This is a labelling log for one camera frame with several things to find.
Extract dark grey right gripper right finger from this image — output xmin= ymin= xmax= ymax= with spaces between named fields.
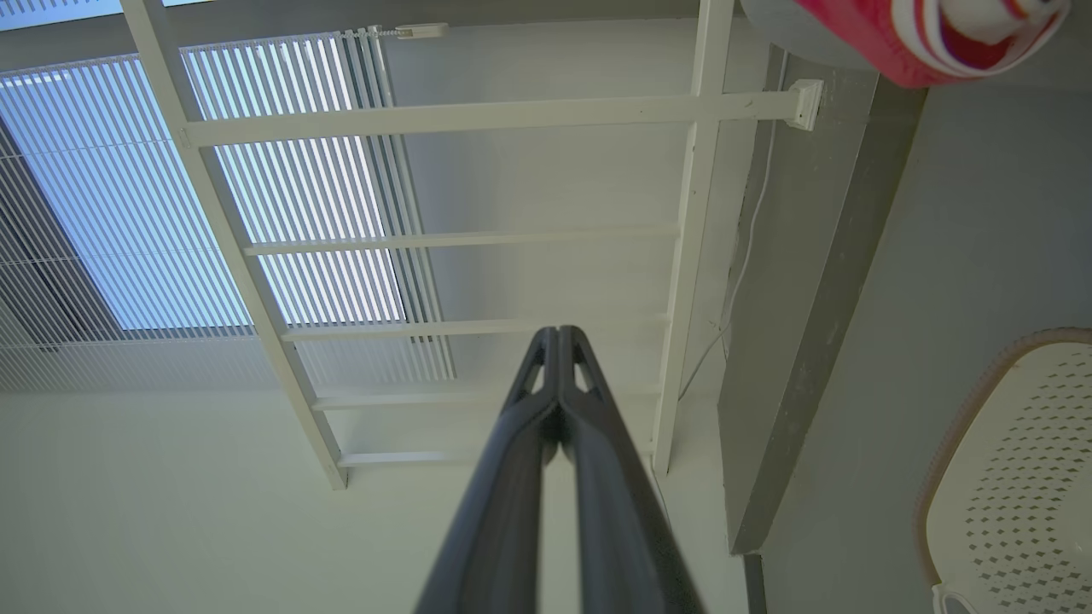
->
xmin=560 ymin=327 xmax=705 ymax=614

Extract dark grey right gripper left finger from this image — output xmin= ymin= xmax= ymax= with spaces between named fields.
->
xmin=415 ymin=327 xmax=561 ymax=614

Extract red basketball jersey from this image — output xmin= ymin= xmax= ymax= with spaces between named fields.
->
xmin=793 ymin=0 xmax=1072 ymax=89

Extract grey fabric sofa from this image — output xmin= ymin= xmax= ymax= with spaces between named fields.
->
xmin=741 ymin=0 xmax=880 ymax=71

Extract white metal railing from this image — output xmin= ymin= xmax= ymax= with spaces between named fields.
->
xmin=119 ymin=0 xmax=824 ymax=491

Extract white perforated laundry basket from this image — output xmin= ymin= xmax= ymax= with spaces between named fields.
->
xmin=915 ymin=328 xmax=1092 ymax=614

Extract white vertical window blinds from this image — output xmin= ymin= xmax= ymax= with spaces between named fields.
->
xmin=0 ymin=30 xmax=457 ymax=393

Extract thin white cable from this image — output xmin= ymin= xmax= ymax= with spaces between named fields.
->
xmin=678 ymin=51 xmax=790 ymax=402

